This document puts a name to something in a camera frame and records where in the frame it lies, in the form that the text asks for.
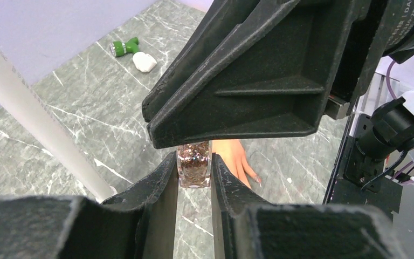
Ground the white PVC pipe frame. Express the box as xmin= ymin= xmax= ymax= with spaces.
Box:
xmin=0 ymin=50 xmax=117 ymax=202

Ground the glitter nail polish bottle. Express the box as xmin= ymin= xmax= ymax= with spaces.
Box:
xmin=176 ymin=141 xmax=212 ymax=188

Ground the mannequin hand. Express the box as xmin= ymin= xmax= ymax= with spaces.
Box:
xmin=212 ymin=139 xmax=261 ymax=188

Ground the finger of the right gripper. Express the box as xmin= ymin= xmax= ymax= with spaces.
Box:
xmin=142 ymin=1 xmax=293 ymax=122

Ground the green toy flashlight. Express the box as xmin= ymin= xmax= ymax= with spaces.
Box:
xmin=109 ymin=37 xmax=140 ymax=57

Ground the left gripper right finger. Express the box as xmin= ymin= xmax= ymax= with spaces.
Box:
xmin=211 ymin=154 xmax=407 ymax=258

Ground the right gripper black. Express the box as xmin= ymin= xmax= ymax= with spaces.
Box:
xmin=146 ymin=1 xmax=393 ymax=149

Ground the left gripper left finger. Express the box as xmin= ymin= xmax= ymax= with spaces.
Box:
xmin=0 ymin=153 xmax=178 ymax=258

